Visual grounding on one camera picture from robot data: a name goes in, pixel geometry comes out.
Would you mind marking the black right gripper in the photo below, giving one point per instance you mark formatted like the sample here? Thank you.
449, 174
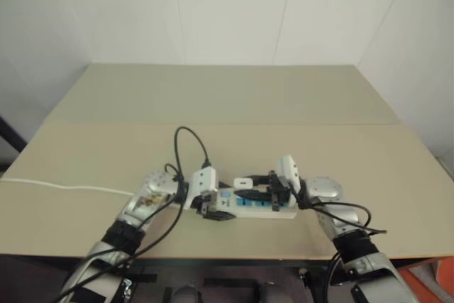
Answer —
278, 189

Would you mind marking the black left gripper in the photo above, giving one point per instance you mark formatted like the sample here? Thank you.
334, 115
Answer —
201, 210

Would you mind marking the white charger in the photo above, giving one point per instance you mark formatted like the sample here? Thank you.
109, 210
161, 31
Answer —
242, 183

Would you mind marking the white power strip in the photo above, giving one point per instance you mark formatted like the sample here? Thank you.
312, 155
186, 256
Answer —
262, 213

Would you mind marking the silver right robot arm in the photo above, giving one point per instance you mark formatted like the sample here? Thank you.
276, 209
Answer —
324, 187

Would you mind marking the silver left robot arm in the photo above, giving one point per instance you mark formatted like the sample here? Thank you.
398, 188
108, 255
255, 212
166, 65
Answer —
136, 207

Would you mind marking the dark rounded shape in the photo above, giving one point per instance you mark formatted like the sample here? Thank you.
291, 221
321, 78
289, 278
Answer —
186, 295

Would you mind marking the orange object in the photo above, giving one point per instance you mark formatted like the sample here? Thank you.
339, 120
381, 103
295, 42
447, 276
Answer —
438, 276

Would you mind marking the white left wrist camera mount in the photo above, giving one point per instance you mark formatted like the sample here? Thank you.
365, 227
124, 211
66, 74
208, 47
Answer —
204, 179

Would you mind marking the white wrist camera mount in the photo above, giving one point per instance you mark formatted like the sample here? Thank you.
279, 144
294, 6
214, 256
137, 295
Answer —
204, 179
289, 170

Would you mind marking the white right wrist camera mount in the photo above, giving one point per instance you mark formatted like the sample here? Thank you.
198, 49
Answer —
289, 170

